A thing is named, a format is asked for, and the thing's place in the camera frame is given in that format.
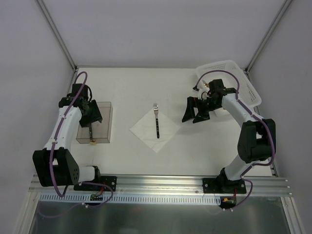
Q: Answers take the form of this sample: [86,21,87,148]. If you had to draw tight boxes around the black handled steel spoon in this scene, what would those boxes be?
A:
[89,124,94,142]

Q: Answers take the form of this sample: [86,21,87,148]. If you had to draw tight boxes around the black handled steel fork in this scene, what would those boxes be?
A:
[153,103,160,139]

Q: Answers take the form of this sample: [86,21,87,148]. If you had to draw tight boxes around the white paper napkin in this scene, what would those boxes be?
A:
[129,108,180,153]

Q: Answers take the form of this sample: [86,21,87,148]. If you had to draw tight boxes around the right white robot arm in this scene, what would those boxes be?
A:
[182,79,276,194]

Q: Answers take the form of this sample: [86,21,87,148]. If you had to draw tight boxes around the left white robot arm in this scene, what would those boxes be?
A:
[33,83,103,190]

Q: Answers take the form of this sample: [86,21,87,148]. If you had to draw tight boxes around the clear smoky plastic box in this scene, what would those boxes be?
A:
[76,102,113,144]

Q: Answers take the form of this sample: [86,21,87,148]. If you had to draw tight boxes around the white perforated plastic basket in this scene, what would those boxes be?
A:
[195,60,262,109]

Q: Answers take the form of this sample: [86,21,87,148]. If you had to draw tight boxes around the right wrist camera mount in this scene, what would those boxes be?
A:
[193,85,211,100]

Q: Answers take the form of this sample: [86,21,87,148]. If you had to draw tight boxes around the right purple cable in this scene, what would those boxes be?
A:
[193,70,276,213]

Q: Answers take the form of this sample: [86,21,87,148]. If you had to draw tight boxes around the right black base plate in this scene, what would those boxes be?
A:
[202,178,247,194]

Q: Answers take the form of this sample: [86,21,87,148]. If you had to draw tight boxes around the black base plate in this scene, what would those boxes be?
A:
[74,175,117,192]
[202,178,247,194]

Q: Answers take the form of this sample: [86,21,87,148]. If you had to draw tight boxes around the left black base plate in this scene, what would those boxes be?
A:
[74,175,117,192]

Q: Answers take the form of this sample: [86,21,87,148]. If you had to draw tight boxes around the aluminium mounting rail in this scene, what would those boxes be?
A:
[28,172,293,197]

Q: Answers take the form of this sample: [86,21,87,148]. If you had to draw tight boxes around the white slotted cable duct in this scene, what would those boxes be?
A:
[39,192,221,206]

